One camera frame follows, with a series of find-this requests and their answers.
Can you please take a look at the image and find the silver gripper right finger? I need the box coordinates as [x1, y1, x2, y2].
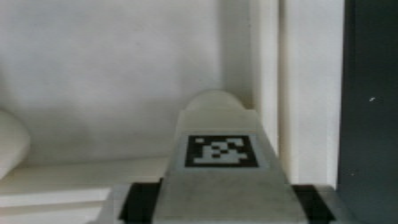
[290, 183, 363, 224]

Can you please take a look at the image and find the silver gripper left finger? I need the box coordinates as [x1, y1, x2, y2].
[87, 179, 165, 224]

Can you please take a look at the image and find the white leg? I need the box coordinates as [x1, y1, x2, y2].
[153, 90, 307, 224]

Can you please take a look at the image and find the white square tabletop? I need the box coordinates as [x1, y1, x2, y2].
[0, 0, 347, 224]

